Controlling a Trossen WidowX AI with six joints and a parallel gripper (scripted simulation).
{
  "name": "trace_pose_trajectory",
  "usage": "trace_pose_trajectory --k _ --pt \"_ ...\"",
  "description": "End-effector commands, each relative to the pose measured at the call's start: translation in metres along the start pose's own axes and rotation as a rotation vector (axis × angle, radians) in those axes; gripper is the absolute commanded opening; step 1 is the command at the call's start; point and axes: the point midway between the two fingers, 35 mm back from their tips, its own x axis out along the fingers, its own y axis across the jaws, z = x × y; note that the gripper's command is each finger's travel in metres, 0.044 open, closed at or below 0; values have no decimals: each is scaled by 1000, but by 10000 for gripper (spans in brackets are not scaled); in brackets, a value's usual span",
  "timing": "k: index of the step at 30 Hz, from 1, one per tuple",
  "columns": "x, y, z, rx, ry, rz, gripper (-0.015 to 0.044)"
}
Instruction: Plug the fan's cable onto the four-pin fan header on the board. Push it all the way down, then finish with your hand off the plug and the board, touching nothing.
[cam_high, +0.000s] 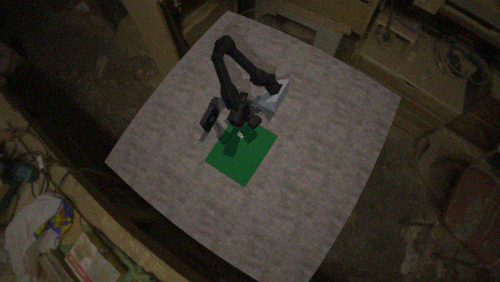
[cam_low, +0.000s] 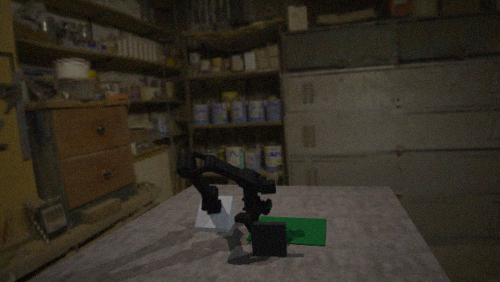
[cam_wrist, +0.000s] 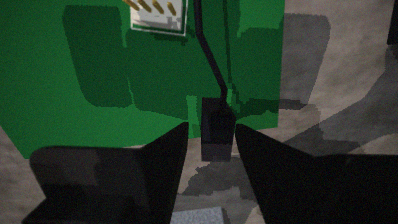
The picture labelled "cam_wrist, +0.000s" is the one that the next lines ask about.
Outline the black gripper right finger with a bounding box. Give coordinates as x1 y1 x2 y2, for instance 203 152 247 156
235 124 398 224

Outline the black cable with plug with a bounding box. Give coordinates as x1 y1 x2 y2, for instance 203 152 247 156
193 0 236 162

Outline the green circuit board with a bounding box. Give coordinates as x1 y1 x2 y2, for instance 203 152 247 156
0 0 285 159

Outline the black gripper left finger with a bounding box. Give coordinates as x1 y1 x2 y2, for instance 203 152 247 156
29 122 189 224

